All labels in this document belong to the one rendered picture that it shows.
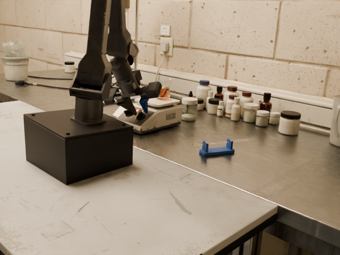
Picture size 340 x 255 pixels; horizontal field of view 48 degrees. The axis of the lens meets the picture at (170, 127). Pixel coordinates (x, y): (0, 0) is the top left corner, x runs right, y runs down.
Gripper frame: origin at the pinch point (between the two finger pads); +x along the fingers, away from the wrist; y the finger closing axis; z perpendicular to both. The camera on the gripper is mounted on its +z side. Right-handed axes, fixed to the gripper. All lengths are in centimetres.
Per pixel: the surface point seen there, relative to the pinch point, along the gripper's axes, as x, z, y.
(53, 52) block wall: 31, 120, 109
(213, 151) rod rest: 7.6, -16.3, -25.1
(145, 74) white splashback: 28, 66, 25
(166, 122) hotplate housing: 10.5, 2.5, -6.0
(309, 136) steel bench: 28, 8, -51
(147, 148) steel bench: 3.1, -17.3, -6.7
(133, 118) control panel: 4.0, -1.4, 2.7
